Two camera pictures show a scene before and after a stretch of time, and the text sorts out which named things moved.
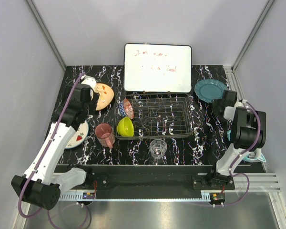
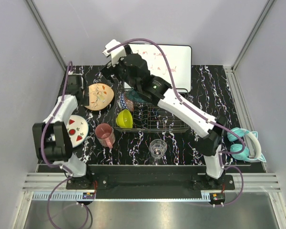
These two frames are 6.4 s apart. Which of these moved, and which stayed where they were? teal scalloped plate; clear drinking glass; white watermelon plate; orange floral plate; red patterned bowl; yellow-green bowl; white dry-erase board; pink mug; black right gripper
Moved: yellow-green bowl; teal scalloped plate; red patterned bowl; black right gripper
Stayed: white dry-erase board; pink mug; white watermelon plate; orange floral plate; clear drinking glass
